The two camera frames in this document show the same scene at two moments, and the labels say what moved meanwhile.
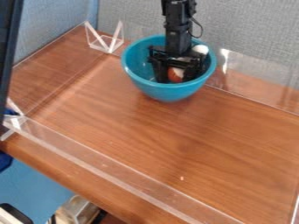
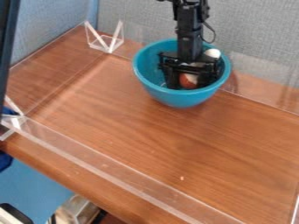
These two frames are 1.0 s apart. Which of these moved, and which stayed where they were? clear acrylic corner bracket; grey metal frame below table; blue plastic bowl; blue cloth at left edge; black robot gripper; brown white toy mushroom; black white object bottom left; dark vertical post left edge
Moved: black robot gripper; brown white toy mushroom; blue plastic bowl
Stayed: blue cloth at left edge; clear acrylic corner bracket; grey metal frame below table; black white object bottom left; dark vertical post left edge
